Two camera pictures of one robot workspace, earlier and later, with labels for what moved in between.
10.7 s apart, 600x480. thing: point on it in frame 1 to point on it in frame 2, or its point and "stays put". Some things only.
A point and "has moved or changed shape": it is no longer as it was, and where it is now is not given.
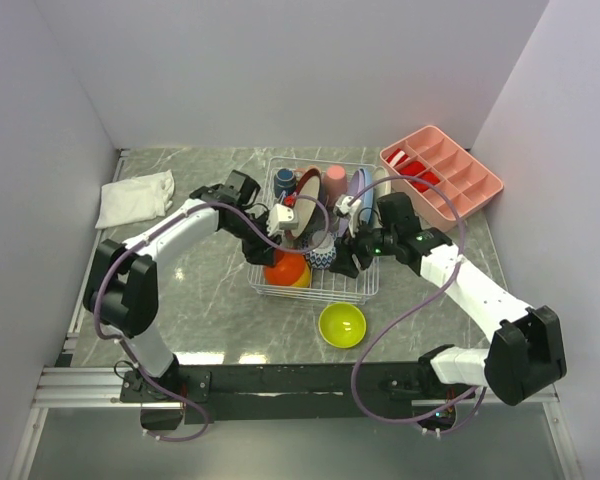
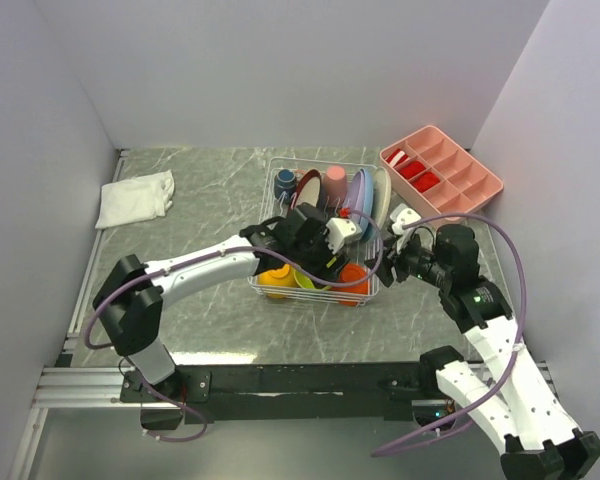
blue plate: x=368 y=197 stays put
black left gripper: x=259 y=252 to x=322 y=271
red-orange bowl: x=287 y=270 has moved or changed shape
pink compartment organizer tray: x=432 y=154 stays put
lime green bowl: x=342 y=325 to x=304 y=281
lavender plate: x=356 y=184 stays put
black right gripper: x=346 y=248 to x=383 y=271
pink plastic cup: x=334 y=184 stays put
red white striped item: x=397 y=157 stays put
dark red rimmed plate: x=307 y=198 stays put
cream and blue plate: x=380 y=174 stays put
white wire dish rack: x=315 y=207 stays put
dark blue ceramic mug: x=285 y=181 stays put
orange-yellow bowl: x=304 y=279 has moved or changed shape
